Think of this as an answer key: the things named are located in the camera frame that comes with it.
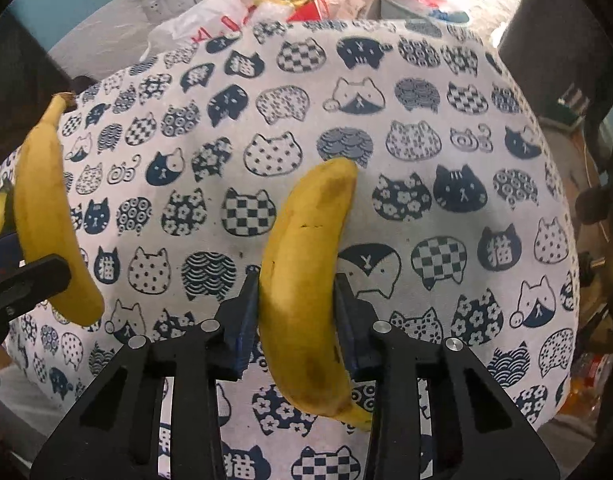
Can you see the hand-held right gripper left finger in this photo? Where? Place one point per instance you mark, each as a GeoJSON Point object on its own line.
{"type": "Point", "coordinates": [244, 320]}

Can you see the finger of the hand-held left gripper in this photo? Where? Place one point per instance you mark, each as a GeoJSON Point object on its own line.
{"type": "Point", "coordinates": [8, 205]}
{"type": "Point", "coordinates": [36, 275]}

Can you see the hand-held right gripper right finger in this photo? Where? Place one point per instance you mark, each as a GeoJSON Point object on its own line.
{"type": "Point", "coordinates": [351, 325]}

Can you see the black board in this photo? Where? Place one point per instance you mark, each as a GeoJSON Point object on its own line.
{"type": "Point", "coordinates": [16, 85]}

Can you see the black cylindrical device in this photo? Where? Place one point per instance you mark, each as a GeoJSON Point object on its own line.
{"type": "Point", "coordinates": [84, 83]}

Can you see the cat print tablecloth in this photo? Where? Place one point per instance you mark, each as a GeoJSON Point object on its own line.
{"type": "Point", "coordinates": [436, 135]}

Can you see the orange plastic item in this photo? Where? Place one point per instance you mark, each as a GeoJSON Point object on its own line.
{"type": "Point", "coordinates": [586, 380]}

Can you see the white plastic bag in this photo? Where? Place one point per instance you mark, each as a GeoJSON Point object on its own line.
{"type": "Point", "coordinates": [206, 20]}

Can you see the blue item in bin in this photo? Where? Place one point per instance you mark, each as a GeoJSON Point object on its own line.
{"type": "Point", "coordinates": [451, 16]}

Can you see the grey trash bin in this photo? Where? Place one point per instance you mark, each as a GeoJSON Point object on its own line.
{"type": "Point", "coordinates": [406, 2]}

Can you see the black office chair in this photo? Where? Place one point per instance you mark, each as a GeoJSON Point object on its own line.
{"type": "Point", "coordinates": [551, 35]}

